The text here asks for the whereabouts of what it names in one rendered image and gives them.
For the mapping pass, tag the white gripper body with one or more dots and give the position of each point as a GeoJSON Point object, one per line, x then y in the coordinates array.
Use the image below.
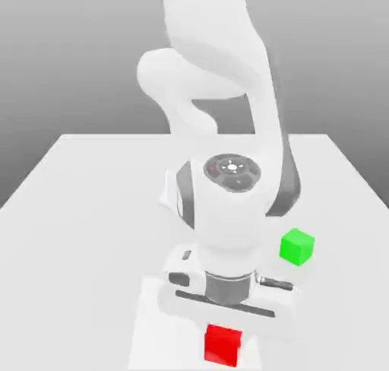
{"type": "Point", "coordinates": [275, 324]}

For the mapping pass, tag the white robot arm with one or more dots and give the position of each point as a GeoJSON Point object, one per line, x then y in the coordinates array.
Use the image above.
{"type": "Point", "coordinates": [228, 213]}

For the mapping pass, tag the small red cube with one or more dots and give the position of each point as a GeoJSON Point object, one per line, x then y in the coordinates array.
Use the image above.
{"type": "Point", "coordinates": [222, 346]}

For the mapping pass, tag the small green cube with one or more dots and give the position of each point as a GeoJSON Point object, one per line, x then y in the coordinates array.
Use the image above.
{"type": "Point", "coordinates": [296, 247]}

